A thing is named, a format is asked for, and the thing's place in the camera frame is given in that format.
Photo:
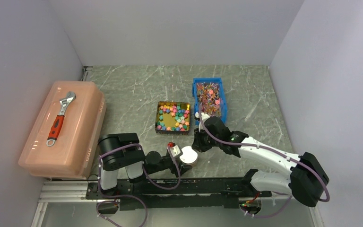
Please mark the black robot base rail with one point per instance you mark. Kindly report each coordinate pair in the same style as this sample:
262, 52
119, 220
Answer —
226, 192

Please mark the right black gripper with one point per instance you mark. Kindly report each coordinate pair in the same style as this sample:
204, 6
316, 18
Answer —
197, 144

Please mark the red handled adjustable wrench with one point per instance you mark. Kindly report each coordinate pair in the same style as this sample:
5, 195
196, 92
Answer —
59, 120

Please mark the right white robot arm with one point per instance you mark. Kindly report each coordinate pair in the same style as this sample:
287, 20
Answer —
300, 176

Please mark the tin of star candies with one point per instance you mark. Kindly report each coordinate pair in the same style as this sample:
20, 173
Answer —
173, 118

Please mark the round white jar lid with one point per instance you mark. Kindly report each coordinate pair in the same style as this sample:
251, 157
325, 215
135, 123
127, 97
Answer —
189, 155

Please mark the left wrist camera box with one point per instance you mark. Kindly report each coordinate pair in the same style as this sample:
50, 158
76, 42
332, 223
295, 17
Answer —
174, 150

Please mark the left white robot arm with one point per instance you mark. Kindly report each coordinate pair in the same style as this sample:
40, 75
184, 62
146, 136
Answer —
123, 150

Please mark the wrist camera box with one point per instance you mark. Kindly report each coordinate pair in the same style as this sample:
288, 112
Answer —
201, 117
174, 150

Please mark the small clear glass jar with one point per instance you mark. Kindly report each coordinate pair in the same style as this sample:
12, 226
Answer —
192, 164

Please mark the orange translucent storage box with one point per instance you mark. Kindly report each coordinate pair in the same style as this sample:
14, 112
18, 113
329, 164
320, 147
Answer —
71, 157

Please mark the blue bin of lollipops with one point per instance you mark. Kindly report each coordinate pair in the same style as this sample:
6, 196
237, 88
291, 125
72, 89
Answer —
209, 97

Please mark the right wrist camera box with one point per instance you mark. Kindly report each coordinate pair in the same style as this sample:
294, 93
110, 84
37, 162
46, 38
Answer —
201, 117

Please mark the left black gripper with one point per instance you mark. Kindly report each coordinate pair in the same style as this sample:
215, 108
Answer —
173, 168

